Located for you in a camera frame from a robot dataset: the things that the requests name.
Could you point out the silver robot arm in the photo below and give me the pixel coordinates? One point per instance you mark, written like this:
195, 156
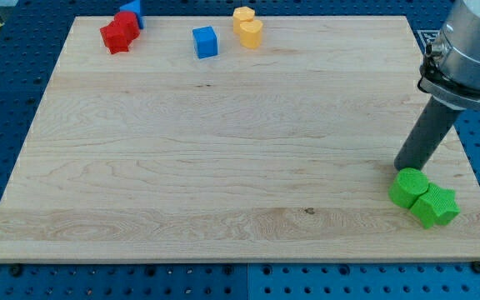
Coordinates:
450, 68

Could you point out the blue triangle block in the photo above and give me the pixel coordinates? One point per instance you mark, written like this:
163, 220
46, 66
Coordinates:
135, 7

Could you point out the wooden board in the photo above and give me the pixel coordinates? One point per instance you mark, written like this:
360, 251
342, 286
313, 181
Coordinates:
282, 154

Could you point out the blue cube block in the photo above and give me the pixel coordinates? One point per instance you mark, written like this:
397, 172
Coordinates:
205, 42

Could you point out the yellow heart block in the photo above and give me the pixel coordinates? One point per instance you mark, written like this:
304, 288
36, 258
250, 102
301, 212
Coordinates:
251, 33

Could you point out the yellow hexagon block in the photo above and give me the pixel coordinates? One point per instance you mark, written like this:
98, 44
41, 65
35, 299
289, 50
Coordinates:
241, 15

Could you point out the red star block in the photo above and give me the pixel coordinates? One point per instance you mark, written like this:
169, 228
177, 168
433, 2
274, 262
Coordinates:
116, 37

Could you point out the green cylinder block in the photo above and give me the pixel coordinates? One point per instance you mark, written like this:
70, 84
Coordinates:
407, 187

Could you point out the red cylinder block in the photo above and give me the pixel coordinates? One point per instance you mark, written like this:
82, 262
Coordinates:
127, 21

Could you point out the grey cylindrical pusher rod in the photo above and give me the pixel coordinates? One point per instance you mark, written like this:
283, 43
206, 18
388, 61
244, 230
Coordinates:
433, 124

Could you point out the green star block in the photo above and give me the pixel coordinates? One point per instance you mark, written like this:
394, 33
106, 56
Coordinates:
437, 206

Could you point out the fiducial marker tag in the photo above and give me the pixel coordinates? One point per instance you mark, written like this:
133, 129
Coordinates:
426, 36

